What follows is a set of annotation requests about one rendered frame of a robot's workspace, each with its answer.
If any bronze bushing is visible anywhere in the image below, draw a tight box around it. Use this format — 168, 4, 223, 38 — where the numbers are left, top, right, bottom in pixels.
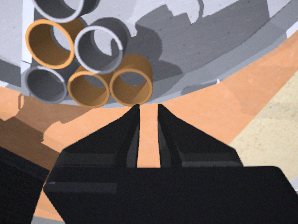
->
25, 18, 85, 69
67, 65, 114, 109
110, 54, 153, 107

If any grey metal bushing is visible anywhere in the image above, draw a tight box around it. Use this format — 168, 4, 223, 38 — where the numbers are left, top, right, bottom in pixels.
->
25, 59, 79, 104
31, 0, 97, 23
74, 18, 128, 74

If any grey round turntable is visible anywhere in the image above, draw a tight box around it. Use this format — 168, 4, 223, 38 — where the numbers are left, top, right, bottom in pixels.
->
0, 0, 298, 105

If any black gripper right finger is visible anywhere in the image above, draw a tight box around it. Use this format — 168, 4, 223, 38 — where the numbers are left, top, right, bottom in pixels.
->
157, 104, 244, 167

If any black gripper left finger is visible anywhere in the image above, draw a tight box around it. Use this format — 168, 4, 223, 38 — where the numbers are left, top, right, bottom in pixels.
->
53, 104, 140, 168

